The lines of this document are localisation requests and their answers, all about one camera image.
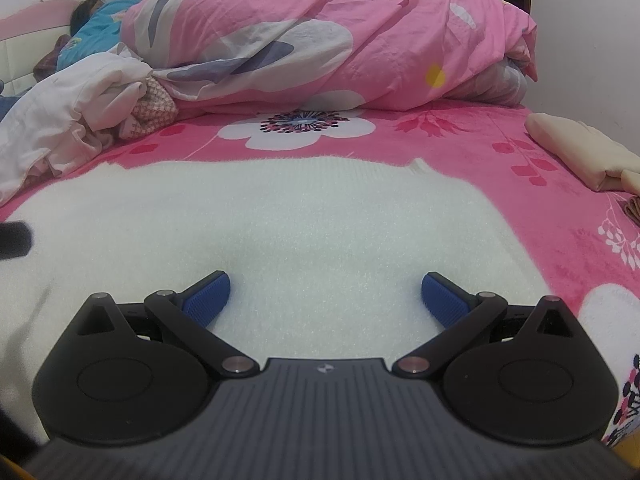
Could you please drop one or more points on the cream sweater with deer embroidery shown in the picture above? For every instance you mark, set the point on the cream sweater with deer embroidery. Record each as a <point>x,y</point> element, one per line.
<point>300,220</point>

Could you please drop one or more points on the crumpled white cloth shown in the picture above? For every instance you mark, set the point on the crumpled white cloth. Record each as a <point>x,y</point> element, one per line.
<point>60,110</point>

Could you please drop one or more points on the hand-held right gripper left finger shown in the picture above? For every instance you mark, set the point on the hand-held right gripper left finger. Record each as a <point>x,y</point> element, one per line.
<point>210,300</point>

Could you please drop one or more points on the pink and white headboard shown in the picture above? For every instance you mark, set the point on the pink and white headboard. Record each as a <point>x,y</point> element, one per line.
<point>25,35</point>

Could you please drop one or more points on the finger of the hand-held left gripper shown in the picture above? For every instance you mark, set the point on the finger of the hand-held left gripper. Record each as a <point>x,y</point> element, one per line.
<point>15,240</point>

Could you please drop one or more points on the folded tan garment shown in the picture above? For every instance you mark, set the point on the folded tan garment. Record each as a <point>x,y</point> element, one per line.
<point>632,210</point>

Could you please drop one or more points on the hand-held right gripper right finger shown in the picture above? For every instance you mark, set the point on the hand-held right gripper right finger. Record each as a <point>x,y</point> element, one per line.
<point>442,300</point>

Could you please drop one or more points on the folded light beige garment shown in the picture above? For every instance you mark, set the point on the folded light beige garment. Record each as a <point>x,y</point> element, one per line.
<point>575,150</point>

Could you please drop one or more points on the pink houndstooth cloth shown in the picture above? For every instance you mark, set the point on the pink houndstooth cloth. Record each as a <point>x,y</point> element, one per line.
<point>152,110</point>

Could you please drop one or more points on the pink patterned quilt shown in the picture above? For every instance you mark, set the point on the pink patterned quilt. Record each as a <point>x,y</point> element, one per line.
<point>350,40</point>

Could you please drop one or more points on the blue denim cloth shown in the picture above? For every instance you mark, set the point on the blue denim cloth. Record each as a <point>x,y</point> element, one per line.
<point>12,107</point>

